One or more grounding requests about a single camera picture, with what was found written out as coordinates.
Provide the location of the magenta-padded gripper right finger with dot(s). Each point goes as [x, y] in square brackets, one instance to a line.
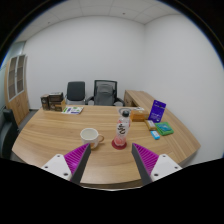
[163, 165]

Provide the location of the flat green box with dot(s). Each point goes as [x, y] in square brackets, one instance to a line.
[164, 128]

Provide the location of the black printed box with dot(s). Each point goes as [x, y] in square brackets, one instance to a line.
[56, 97]

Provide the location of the small tan cardboard box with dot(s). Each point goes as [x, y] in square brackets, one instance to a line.
[60, 106]

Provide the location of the small yellow-brown box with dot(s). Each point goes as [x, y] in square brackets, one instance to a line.
[150, 124]

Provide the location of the flat round red coaster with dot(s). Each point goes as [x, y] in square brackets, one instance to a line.
[115, 145]

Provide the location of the grey mesh office chair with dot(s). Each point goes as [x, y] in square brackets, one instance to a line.
[105, 93]

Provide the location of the black leather armchair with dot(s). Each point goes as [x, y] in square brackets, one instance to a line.
[7, 133]

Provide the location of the white ceramic mug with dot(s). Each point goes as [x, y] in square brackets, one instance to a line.
[89, 136]

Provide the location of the dark brown upright box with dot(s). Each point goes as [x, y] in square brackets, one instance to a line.
[45, 102]

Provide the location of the wooden side desk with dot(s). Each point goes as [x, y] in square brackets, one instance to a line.
[138, 96]

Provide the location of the small light blue box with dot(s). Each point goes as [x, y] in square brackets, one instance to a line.
[155, 135]

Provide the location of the orange wooden box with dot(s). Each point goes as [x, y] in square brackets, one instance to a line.
[139, 115]

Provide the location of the black fabric office chair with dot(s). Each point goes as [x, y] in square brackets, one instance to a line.
[75, 90]

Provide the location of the purple standing package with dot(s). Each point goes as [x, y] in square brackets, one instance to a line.
[157, 111]

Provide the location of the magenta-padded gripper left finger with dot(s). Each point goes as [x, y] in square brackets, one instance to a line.
[56, 165]

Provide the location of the wooden glass-door shelf unit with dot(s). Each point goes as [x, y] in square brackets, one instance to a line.
[16, 90]

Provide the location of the clear pink drink bottle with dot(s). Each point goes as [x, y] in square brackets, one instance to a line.
[122, 130]

